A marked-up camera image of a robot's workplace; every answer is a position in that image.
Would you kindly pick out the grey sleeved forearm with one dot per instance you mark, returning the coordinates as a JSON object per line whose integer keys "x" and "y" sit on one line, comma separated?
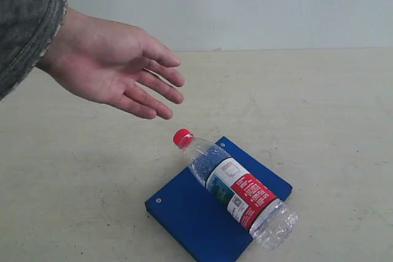
{"x": 28, "y": 27}

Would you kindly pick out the clear red-capped water bottle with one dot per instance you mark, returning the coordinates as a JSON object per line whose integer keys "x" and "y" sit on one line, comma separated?
{"x": 250, "y": 202}

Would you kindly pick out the blue file folder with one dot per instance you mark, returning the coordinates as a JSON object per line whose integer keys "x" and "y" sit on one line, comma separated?
{"x": 196, "y": 219}

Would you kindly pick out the person's open bare hand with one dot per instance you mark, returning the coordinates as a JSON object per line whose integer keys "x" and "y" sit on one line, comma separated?
{"x": 112, "y": 63}

